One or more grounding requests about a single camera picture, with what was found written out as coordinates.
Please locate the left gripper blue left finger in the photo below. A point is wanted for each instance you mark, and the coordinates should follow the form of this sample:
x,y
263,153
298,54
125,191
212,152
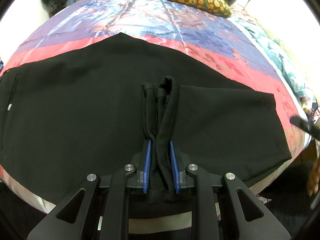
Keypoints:
x,y
143,167

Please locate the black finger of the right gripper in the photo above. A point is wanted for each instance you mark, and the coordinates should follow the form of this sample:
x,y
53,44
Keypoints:
x,y
305,126

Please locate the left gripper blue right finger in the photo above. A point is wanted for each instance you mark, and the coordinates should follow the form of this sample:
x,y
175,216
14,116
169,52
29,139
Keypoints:
x,y
179,164

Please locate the black pants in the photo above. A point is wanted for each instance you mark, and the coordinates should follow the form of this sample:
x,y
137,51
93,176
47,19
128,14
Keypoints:
x,y
90,110

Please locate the person's right hand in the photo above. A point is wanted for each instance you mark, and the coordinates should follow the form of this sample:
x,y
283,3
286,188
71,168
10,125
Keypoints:
x,y
313,180

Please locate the teal floral blanket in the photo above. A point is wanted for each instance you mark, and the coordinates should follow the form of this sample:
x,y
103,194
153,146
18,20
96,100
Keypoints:
x,y
277,55

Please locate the multicolour satin bedspread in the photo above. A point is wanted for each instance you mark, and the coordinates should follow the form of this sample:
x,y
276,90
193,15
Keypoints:
x,y
220,43

